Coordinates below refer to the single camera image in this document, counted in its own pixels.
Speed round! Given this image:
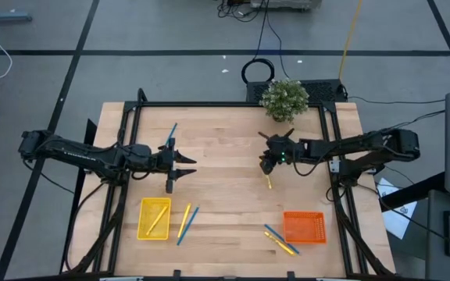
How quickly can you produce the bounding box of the thin black cable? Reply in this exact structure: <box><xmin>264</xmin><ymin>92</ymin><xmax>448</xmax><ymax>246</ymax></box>
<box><xmin>266</xmin><ymin>15</ymin><xmax>291</xmax><ymax>80</ymax></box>

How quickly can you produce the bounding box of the black coiled cable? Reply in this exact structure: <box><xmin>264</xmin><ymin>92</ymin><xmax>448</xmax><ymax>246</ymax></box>
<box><xmin>241</xmin><ymin>0</ymin><xmax>277</xmax><ymax>85</ymax></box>

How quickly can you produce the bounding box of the black perforated computer case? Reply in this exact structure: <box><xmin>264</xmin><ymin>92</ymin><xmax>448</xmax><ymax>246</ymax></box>
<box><xmin>246</xmin><ymin>79</ymin><xmax>348</xmax><ymax>105</ymax></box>

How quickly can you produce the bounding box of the blue pen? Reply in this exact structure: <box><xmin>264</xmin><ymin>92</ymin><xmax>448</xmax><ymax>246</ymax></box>
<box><xmin>165</xmin><ymin>123</ymin><xmax>179</xmax><ymax>148</ymax></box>
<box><xmin>176</xmin><ymin>205</ymin><xmax>201</xmax><ymax>247</ymax></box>
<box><xmin>263</xmin><ymin>223</ymin><xmax>301</xmax><ymax>255</ymax></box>

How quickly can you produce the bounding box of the grey keyboard desk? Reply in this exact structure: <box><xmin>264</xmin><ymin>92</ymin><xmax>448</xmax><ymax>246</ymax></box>
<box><xmin>425</xmin><ymin>189</ymin><xmax>450</xmax><ymax>281</ymax></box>

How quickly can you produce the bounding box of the grey equipment box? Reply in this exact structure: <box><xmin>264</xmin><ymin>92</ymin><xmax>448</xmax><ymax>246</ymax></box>
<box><xmin>250</xmin><ymin>0</ymin><xmax>323</xmax><ymax>12</ymax></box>

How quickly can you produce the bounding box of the orange plastic basket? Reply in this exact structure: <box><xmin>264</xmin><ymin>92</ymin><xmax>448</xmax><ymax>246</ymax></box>
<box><xmin>282</xmin><ymin>211</ymin><xmax>327</xmax><ymax>245</ymax></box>

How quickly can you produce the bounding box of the yellow plastic basket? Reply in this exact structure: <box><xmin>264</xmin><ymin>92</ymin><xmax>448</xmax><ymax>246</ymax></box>
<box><xmin>137</xmin><ymin>197</ymin><xmax>172</xmax><ymax>241</ymax></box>

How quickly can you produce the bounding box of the small green potted plant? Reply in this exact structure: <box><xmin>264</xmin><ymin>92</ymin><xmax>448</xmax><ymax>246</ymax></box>
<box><xmin>259</xmin><ymin>79</ymin><xmax>311</xmax><ymax>123</ymax></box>

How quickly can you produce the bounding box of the black aluminium rig frame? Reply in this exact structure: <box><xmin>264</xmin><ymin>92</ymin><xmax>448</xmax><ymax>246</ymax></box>
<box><xmin>59</xmin><ymin>87</ymin><xmax>396</xmax><ymax>281</ymax></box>

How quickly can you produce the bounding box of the straight black floor cable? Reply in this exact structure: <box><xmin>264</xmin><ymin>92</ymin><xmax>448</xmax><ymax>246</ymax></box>
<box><xmin>348</xmin><ymin>95</ymin><xmax>447</xmax><ymax>106</ymax></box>

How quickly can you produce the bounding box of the white paper sheet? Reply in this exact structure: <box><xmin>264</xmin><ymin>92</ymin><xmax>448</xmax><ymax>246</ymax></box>
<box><xmin>376</xmin><ymin>177</ymin><xmax>420</xmax><ymax>240</ymax></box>

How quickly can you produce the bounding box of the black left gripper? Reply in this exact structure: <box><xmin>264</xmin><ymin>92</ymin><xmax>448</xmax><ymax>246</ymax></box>
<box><xmin>150</xmin><ymin>137</ymin><xmax>198</xmax><ymax>194</ymax></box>

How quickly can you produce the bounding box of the black beam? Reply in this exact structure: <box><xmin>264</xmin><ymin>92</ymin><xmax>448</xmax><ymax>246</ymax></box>
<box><xmin>380</xmin><ymin>171</ymin><xmax>447</xmax><ymax>212</ymax></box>

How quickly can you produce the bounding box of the long grey desk foot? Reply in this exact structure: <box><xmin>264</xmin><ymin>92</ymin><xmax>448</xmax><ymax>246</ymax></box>
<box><xmin>0</xmin><ymin>0</ymin><xmax>34</xmax><ymax>24</ymax></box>

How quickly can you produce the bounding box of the curved black floor cable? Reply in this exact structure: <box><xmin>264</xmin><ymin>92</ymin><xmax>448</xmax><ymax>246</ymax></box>
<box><xmin>380</xmin><ymin>110</ymin><xmax>447</xmax><ymax>132</ymax></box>

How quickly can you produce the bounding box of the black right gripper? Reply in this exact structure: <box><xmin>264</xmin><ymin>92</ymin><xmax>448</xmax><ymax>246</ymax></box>
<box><xmin>258</xmin><ymin>131</ymin><xmax>302</xmax><ymax>176</ymax></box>

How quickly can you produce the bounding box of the black cable tangle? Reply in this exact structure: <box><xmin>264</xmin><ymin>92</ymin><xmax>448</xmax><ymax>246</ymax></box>
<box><xmin>216</xmin><ymin>0</ymin><xmax>259</xmax><ymax>23</ymax></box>

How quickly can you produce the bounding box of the yellow cable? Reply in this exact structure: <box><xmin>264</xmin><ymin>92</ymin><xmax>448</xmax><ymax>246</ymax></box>
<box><xmin>337</xmin><ymin>0</ymin><xmax>364</xmax><ymax>83</ymax></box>

